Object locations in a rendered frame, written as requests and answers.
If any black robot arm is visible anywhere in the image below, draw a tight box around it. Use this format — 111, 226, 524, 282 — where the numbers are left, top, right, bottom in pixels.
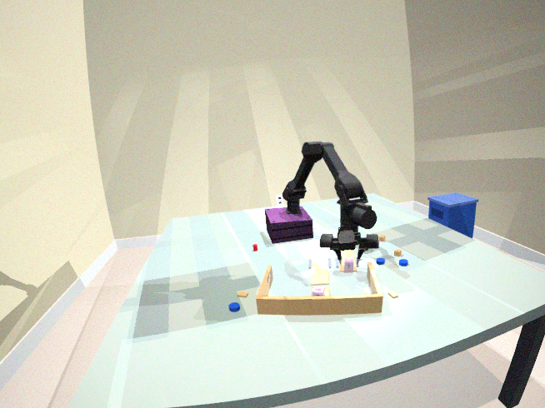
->
282, 142, 377, 251

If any peach grid-patterned strip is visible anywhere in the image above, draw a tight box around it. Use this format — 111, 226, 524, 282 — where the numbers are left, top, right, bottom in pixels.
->
341, 250, 355, 260

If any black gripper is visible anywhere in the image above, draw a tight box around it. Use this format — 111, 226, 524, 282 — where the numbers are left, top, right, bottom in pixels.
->
319, 221, 379, 260

